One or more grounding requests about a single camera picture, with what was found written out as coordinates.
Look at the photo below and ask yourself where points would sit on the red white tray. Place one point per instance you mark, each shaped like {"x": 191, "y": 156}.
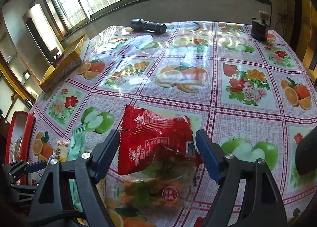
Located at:
{"x": 19, "y": 137}

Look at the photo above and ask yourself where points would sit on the dark bottle with cork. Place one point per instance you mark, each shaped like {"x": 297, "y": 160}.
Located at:
{"x": 260, "y": 26}

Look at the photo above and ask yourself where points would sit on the black flashlight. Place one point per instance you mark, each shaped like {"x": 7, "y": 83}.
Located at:
{"x": 143, "y": 25}

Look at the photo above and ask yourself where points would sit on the fruit pattern tablecloth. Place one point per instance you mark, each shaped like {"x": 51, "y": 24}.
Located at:
{"x": 252, "y": 98}

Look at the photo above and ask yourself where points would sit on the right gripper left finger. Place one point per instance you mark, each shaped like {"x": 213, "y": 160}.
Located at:
{"x": 72, "y": 192}

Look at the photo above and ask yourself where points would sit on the rice cracker pack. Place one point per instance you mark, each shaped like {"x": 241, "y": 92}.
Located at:
{"x": 61, "y": 150}

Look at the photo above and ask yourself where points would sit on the white standing air conditioner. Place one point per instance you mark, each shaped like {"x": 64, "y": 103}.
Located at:
{"x": 42, "y": 33}

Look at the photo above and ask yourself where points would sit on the wooden shelf cabinet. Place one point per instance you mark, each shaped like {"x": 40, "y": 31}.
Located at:
{"x": 14, "y": 96}

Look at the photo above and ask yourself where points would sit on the black cup with straw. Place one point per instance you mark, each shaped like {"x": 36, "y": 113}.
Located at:
{"x": 306, "y": 152}

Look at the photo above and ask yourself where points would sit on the red snack bag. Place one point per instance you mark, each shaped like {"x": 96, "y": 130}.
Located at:
{"x": 146, "y": 137}

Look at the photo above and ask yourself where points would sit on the dark bottle in box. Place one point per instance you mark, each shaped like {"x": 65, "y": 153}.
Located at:
{"x": 58, "y": 60}

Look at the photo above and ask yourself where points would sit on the clear fried snack bag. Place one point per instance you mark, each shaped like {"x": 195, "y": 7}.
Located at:
{"x": 164, "y": 185}

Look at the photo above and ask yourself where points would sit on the yellow cardboard box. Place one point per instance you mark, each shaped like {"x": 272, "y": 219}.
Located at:
{"x": 71, "y": 57}

